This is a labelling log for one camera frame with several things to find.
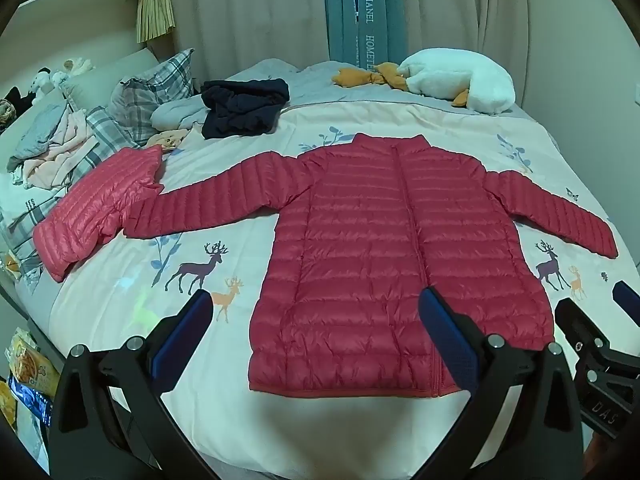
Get plaid pillow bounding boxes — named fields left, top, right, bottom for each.
left=109, top=48, right=196, bottom=147

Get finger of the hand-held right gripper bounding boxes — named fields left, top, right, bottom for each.
left=554, top=297, right=608, bottom=366
left=613, top=280, right=640, bottom=319

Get light blue quilt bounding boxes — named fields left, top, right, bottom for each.
left=150, top=99, right=211, bottom=132

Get black plush toy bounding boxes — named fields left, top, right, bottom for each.
left=0, top=86, right=37, bottom=123

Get beige headboard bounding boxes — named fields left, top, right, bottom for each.
left=0, top=49, right=168, bottom=133

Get fringed beige cloth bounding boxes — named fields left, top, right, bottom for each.
left=135, top=0, right=177, bottom=44

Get small peach cloth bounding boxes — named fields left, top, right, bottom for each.
left=146, top=128, right=190, bottom=154

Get white goose plush toy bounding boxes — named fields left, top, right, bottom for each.
left=332, top=48, right=516, bottom=113

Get grey bed sheet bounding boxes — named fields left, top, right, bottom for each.
left=224, top=57, right=553, bottom=128

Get navy blue garment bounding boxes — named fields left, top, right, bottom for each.
left=200, top=78, right=291, bottom=141

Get yellow snack packet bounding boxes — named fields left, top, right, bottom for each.
left=4, top=327, right=62, bottom=397

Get red puffer jacket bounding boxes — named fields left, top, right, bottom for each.
left=122, top=132, right=618, bottom=400

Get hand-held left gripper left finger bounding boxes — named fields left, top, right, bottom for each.
left=50, top=288, right=216, bottom=480

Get grey garment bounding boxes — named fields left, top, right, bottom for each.
left=14, top=105, right=70, bottom=161

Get plaid cloth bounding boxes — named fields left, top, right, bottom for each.
left=7, top=105, right=132, bottom=261

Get deer print blanket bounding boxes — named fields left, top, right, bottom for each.
left=47, top=95, right=640, bottom=463

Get teal packaged bedding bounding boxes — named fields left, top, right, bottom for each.
left=322, top=0, right=417, bottom=69

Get pale pink garment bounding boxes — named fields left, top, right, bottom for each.
left=19, top=109, right=102, bottom=192

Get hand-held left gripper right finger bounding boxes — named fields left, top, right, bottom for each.
left=417, top=286, right=583, bottom=480

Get blue snack packet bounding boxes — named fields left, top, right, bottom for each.
left=7, top=374, right=55, bottom=428

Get beige curtain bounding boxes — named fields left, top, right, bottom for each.
left=164, top=0, right=640, bottom=111

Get small plush toys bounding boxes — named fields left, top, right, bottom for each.
left=29, top=56, right=96, bottom=97

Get pink puffer jacket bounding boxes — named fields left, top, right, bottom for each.
left=32, top=144, right=166, bottom=283

